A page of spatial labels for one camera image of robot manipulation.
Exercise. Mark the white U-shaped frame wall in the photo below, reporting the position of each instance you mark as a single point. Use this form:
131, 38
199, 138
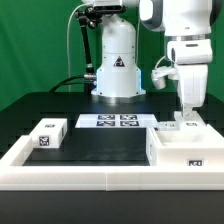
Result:
16, 175

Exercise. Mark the white door panel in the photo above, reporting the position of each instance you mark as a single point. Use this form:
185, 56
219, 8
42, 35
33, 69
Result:
189, 120
167, 126

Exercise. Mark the small white cabinet block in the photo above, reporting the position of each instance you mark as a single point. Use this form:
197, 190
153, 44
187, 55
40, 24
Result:
49, 133

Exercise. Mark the white flat base plate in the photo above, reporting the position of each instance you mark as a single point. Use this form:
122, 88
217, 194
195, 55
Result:
116, 121

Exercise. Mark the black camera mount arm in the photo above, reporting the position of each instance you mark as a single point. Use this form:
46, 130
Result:
88, 19

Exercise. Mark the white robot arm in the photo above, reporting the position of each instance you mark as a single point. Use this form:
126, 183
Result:
186, 25

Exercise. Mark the white cabinet body box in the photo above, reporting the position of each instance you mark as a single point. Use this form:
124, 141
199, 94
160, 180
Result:
194, 146

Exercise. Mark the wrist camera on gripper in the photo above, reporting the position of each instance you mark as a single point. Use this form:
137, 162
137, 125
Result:
158, 76

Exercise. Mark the black camera on mount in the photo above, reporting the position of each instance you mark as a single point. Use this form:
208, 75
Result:
108, 6

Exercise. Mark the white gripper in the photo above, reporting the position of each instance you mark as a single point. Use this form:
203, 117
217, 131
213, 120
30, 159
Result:
191, 59

